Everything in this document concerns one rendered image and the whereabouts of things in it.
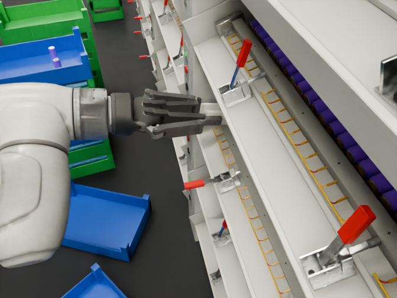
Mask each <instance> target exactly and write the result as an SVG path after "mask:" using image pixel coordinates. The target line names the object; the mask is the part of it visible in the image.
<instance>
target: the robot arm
mask: <svg viewBox="0 0 397 298"><path fill-rule="evenodd" d="M188 100H189V101H188ZM206 125H227V122H226V120H225V118H224V116H223V113H222V111H221V109H220V106H219V104H218V103H213V102H209V103H208V102H201V98H199V97H197V100H196V97H195V96H194V95H185V94H179V93H168V92H158V91H155V90H152V89H145V94H144V96H143V97H137V98H132V95H131V94H130V93H112V94H110V96H107V90H106V89H103V88H67V87H64V86H60V85H57V84H52V83H36V82H24V83H7V84H1V85H0V265H2V266H3V267H6V268H16V267H23V266H26V265H31V264H36V263H40V262H43V261H46V260H48V259H49V258H51V257H52V255H53V254H54V253H55V251H56V250H57V249H59V247H60V245H61V243H62V241H63V238H64V236H65V233H66V229H67V224H68V220H69V211H70V196H71V178H70V170H69V147H70V142H71V141H74V140H79V141H83V140H106V139H107V138H108V132H112V134H113V135H131V134H132V133H133V132H134V131H140V132H147V133H148V134H149V135H150V136H151V137H152V138H151V141H152V142H159V141H161V140H163V139H167V138H175V137H183V136H188V135H197V134H202V132H203V127H204V126H206Z"/></svg>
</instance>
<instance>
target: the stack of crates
mask: <svg viewBox="0 0 397 298"><path fill-rule="evenodd" d="M76 26H78V27H79V30H80V35H81V38H82V41H83V44H84V47H85V50H86V52H87V55H88V58H89V63H90V67H91V70H92V75H93V79H94V82H95V86H96V88H103V89H105V85H104V82H103V77H102V72H101V69H100V64H99V59H98V56H97V51H96V46H95V41H94V38H93V33H92V28H91V25H90V20H89V15H88V11H87V8H85V6H84V3H83V1H82V0H54V1H45V2H37V3H33V4H24V5H16V6H11V7H4V5H3V2H2V1H0V37H1V39H2V42H3V44H4V45H5V46H7V45H11V44H18V43H24V42H29V41H35V40H42V39H46V38H53V37H60V36H64V35H71V34H74V33H73V29H72V27H76Z"/></svg>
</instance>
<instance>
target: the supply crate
mask: <svg viewBox="0 0 397 298"><path fill-rule="evenodd" d="M72 29H73V33H74V34H71V35H64V36H60V37H53V38H46V39H42V40H35V41H29V42H24V43H18V44H11V45H7V46H0V85H1V84H7V83H24V82H36V83H52V84H57V85H65V84H68V83H74V82H79V81H83V80H88V79H93V75H92V70H91V67H90V63H89V58H88V55H87V52H86V50H85V47H84V44H83V41H82V38H81V35H80V30H79V27H78V26H76V27H72ZM51 46H53V47H54V48H55V50H56V53H57V57H58V59H60V63H61V67H58V68H55V67H54V65H53V61H52V59H51V56H50V52H49V50H48V48H49V47H51Z"/></svg>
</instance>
